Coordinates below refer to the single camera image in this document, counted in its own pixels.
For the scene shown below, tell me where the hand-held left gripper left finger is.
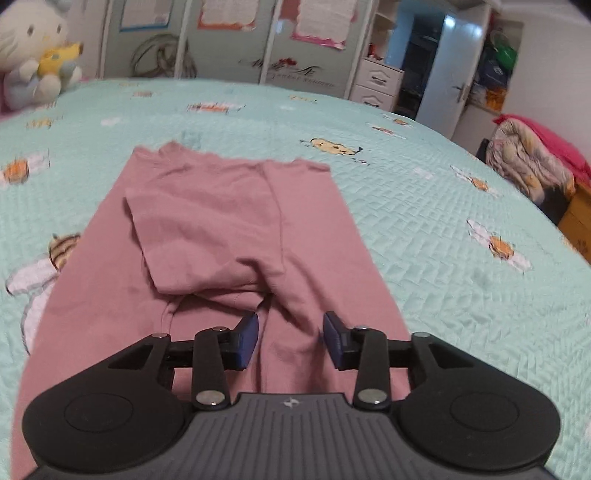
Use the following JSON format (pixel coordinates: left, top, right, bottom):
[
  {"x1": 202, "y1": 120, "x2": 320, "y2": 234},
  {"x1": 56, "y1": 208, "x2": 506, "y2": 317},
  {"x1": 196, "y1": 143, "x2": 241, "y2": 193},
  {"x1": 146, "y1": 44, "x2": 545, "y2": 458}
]
[{"x1": 107, "y1": 311, "x2": 260, "y2": 411}]

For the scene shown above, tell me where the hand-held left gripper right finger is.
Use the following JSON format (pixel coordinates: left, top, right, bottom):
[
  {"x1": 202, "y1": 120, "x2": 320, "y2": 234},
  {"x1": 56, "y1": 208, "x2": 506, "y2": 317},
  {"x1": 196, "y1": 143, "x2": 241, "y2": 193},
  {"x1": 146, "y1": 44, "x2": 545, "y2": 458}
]
[{"x1": 322, "y1": 311, "x2": 476, "y2": 411}]

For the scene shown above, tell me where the pink t-shirt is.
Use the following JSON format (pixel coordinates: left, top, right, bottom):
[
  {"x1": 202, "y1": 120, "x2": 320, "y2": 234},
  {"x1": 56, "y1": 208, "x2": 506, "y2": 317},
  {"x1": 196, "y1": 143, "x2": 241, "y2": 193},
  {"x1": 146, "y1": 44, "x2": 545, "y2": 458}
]
[{"x1": 11, "y1": 142, "x2": 411, "y2": 480}]

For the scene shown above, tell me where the teal bee-print bedspread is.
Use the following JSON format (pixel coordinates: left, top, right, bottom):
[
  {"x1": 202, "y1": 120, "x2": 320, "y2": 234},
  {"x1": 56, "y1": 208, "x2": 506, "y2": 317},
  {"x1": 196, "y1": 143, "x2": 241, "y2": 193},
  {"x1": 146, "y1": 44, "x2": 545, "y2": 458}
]
[{"x1": 0, "y1": 78, "x2": 591, "y2": 480}]

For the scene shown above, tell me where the white drawer cabinet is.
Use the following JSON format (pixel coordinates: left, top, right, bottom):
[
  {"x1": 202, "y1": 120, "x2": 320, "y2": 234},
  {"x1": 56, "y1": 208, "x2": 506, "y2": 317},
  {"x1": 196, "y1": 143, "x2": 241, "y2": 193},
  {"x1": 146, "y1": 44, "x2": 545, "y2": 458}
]
[{"x1": 348, "y1": 58, "x2": 406, "y2": 112}]

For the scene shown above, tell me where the rolled floral quilt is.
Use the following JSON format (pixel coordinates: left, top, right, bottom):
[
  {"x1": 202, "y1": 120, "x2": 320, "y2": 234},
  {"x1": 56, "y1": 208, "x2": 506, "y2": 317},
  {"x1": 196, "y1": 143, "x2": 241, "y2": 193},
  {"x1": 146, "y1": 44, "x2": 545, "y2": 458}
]
[{"x1": 485, "y1": 119, "x2": 575, "y2": 204}]

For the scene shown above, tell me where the black chair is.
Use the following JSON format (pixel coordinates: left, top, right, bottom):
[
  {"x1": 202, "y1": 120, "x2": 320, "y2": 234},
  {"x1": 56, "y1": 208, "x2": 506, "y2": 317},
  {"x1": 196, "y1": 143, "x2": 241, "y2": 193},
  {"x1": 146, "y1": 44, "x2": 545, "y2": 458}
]
[{"x1": 475, "y1": 137, "x2": 571, "y2": 224}]

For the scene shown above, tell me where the wooden cabinet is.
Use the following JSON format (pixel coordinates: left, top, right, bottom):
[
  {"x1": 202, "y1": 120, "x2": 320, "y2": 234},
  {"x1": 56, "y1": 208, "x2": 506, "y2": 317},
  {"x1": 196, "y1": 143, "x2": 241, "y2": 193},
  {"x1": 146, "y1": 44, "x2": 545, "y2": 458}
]
[{"x1": 558, "y1": 178, "x2": 591, "y2": 268}]

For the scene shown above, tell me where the white door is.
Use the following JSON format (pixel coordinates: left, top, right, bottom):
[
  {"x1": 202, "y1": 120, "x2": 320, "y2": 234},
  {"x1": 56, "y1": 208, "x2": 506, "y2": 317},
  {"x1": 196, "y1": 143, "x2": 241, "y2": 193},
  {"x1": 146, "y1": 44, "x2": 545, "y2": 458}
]
[{"x1": 416, "y1": 13, "x2": 491, "y2": 141}]

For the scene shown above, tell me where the orange bag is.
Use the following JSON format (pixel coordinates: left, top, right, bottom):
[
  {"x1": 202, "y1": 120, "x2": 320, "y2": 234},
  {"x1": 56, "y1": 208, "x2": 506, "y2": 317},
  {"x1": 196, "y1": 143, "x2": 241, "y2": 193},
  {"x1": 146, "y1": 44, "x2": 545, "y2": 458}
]
[{"x1": 485, "y1": 88, "x2": 509, "y2": 112}]

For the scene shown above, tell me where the wardrobe with sliding doors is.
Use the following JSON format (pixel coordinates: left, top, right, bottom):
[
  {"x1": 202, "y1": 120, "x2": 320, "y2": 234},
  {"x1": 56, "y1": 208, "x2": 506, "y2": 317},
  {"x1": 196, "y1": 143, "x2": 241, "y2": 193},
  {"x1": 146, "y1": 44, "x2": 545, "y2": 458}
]
[{"x1": 99, "y1": 0, "x2": 377, "y2": 100}]

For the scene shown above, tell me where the pink blanket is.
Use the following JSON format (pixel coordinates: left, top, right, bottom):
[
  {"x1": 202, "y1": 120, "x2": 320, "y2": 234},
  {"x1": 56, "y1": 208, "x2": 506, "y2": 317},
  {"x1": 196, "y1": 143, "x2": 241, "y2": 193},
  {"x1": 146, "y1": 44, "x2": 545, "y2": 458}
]
[{"x1": 493, "y1": 113, "x2": 591, "y2": 181}]

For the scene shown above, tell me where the blue bag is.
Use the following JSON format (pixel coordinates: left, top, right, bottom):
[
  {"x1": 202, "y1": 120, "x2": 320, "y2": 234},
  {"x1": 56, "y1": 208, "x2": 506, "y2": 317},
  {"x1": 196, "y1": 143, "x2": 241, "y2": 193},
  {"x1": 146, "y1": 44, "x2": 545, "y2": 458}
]
[{"x1": 476, "y1": 55, "x2": 504, "y2": 88}]

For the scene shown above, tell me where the white corner shelf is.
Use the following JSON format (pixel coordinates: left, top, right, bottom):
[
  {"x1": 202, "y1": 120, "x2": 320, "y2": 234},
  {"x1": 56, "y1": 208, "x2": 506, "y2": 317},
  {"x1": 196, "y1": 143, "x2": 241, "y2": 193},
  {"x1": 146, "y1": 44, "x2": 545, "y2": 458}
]
[{"x1": 367, "y1": 0, "x2": 402, "y2": 63}]

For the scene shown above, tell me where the green bag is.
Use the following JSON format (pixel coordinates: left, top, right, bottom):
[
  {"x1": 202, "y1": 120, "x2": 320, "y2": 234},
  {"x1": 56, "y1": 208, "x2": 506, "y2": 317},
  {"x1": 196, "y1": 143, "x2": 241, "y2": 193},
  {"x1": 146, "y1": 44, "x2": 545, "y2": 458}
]
[{"x1": 490, "y1": 30, "x2": 518, "y2": 70}]

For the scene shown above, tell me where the small yellow plush toy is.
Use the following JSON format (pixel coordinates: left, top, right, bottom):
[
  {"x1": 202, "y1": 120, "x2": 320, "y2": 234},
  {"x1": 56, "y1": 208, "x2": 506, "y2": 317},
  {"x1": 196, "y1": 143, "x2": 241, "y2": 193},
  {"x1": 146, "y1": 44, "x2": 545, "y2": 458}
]
[{"x1": 37, "y1": 41, "x2": 85, "y2": 77}]

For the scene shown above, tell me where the white cat plush toy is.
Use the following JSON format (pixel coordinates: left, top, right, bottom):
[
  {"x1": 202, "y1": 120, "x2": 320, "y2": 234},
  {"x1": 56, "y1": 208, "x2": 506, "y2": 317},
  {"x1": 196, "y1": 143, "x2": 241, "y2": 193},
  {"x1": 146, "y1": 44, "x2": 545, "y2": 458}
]
[{"x1": 0, "y1": 0, "x2": 84, "y2": 112}]

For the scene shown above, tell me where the pink-bordered wall poster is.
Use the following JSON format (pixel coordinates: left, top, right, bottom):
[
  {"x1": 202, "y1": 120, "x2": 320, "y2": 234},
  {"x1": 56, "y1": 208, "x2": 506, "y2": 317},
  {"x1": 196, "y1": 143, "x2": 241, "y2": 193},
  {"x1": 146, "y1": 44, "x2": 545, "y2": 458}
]
[{"x1": 291, "y1": 0, "x2": 360, "y2": 51}]

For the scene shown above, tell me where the orange-bordered wall poster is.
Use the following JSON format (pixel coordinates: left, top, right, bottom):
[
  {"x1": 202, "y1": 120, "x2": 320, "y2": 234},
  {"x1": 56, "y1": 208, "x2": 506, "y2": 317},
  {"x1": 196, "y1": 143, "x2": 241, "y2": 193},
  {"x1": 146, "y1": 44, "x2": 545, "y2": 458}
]
[{"x1": 198, "y1": 0, "x2": 259, "y2": 32}]

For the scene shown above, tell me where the blue-bordered wall poster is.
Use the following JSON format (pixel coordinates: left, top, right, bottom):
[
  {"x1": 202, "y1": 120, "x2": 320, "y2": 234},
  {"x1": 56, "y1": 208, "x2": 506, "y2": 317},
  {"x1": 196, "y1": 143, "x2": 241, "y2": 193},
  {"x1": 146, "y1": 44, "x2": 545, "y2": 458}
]
[{"x1": 119, "y1": 0, "x2": 175, "y2": 33}]

